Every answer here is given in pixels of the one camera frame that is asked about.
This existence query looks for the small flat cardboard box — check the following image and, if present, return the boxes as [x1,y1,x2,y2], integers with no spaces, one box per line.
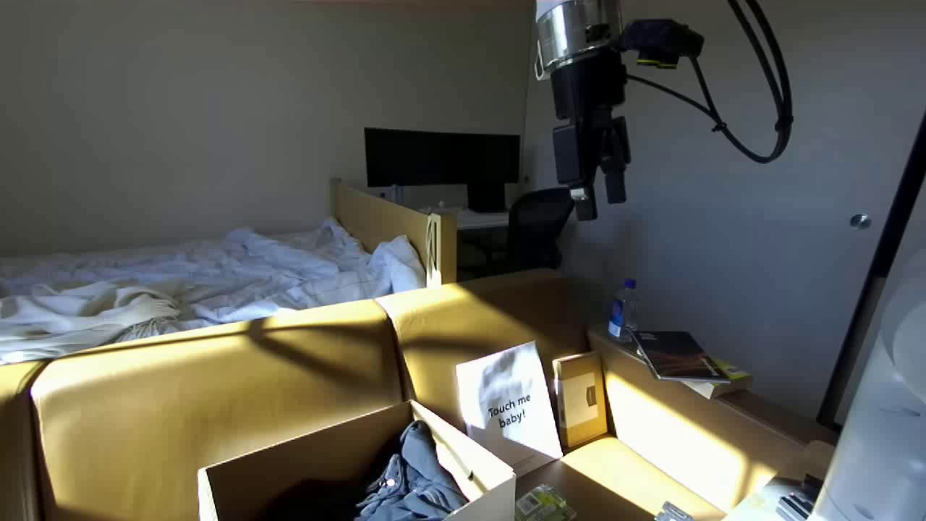
[551,349,613,450]

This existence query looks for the black office chair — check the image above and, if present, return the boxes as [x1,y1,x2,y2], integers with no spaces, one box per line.
[458,185,578,275]

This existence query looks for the yellow edged book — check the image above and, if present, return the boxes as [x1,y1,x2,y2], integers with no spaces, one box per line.
[681,356,756,402]

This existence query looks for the black computer monitor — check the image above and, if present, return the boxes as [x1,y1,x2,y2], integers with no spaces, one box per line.
[362,125,525,214]

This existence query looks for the clear plastic water bottle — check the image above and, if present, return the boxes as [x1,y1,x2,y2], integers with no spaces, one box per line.
[604,275,640,346]

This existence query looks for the white printed paper sign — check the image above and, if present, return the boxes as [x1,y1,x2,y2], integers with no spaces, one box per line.
[452,339,566,460]

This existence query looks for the brown cardboard wall panel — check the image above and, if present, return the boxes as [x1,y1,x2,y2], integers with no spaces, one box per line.
[519,324,840,521]
[0,297,410,521]
[373,266,597,436]

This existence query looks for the white electronic device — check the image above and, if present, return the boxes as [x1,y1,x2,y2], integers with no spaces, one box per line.
[723,473,825,521]

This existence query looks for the black vertical door frame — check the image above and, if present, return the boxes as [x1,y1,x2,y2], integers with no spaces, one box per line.
[817,113,926,428]

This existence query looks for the open brown cardboard box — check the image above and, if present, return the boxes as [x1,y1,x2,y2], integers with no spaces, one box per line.
[193,395,522,521]

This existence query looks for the dark cover book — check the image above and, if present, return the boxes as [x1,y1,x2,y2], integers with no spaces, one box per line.
[632,327,723,382]

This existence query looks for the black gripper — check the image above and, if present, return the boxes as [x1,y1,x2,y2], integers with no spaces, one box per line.
[546,43,634,221]

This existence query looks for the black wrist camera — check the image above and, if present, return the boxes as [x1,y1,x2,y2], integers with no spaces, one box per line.
[619,17,710,71]

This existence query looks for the wooden bed frame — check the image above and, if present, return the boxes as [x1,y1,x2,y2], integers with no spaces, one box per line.
[331,175,462,288]

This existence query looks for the green printed packet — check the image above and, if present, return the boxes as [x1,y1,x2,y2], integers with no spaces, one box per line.
[511,483,578,521]

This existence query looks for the crumpled white bed sheets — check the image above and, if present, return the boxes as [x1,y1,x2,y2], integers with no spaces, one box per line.
[0,217,429,366]

